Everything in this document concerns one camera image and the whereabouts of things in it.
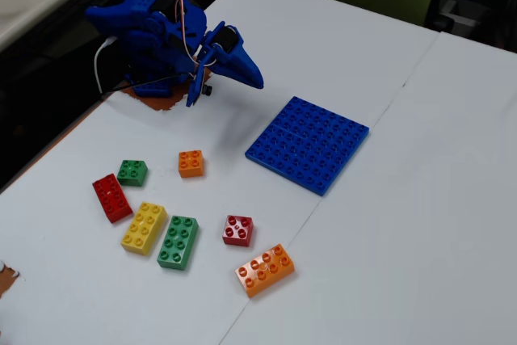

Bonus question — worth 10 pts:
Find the yellow 2x4 block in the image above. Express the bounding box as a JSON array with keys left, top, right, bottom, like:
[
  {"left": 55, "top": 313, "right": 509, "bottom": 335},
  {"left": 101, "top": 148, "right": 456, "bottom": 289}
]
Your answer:
[{"left": 120, "top": 201, "right": 168, "bottom": 256}]

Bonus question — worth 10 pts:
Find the white cable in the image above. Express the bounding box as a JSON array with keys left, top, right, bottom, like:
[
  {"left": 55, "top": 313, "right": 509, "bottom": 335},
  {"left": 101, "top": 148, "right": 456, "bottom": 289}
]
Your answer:
[{"left": 94, "top": 36, "right": 118, "bottom": 96}]

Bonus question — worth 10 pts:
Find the red 2x4 block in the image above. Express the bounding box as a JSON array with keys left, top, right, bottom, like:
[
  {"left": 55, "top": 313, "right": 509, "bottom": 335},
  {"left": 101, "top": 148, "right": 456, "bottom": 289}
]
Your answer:
[{"left": 91, "top": 173, "right": 134, "bottom": 225}]

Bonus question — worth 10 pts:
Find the green 2x4 block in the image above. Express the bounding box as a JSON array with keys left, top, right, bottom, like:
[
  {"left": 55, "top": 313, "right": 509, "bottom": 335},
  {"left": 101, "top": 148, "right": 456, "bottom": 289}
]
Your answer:
[{"left": 156, "top": 215, "right": 200, "bottom": 271}]

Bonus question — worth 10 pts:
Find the red white servo wire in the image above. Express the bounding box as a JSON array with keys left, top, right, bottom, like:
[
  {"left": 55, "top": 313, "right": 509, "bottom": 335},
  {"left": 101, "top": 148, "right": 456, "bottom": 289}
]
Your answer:
[{"left": 173, "top": 0, "right": 212, "bottom": 68}]

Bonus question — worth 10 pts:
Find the red 2x2 block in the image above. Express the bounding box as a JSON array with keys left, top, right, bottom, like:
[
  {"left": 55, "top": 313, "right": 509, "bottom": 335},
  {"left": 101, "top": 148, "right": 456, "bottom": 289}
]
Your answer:
[{"left": 221, "top": 214, "right": 254, "bottom": 248}]

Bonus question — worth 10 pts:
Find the orange 2x2 block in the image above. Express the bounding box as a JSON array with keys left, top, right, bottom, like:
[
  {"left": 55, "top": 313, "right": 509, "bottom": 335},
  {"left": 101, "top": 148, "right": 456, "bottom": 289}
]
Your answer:
[{"left": 178, "top": 149, "right": 205, "bottom": 179}]

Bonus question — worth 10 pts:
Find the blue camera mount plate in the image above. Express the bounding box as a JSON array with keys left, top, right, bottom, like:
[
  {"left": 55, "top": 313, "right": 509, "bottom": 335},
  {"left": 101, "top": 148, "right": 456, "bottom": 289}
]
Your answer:
[{"left": 185, "top": 52, "right": 214, "bottom": 108}]

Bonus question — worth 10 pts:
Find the blue 8x8 base plate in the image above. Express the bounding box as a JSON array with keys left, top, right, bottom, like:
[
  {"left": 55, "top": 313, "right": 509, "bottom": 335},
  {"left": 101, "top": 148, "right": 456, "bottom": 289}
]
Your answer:
[{"left": 244, "top": 95, "right": 370, "bottom": 197}]

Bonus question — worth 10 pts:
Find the black cable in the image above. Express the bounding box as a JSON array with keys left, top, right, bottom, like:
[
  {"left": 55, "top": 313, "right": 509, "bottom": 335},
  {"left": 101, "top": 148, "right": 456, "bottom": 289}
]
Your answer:
[{"left": 100, "top": 72, "right": 195, "bottom": 98}]

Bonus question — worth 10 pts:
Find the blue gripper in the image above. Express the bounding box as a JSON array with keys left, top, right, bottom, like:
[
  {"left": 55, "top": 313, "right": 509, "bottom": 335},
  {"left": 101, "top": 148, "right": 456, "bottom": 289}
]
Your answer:
[{"left": 200, "top": 20, "right": 265, "bottom": 90}]

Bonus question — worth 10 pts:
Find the green 2x2 block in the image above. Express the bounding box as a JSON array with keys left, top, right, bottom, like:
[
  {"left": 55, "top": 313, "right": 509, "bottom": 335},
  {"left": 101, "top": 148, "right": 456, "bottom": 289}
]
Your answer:
[{"left": 116, "top": 159, "right": 149, "bottom": 187}]

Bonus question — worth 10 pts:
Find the orange 2x4 block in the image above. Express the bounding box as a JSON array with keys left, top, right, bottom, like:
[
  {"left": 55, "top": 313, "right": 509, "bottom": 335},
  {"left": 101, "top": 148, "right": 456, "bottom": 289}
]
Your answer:
[{"left": 234, "top": 243, "right": 296, "bottom": 299}]

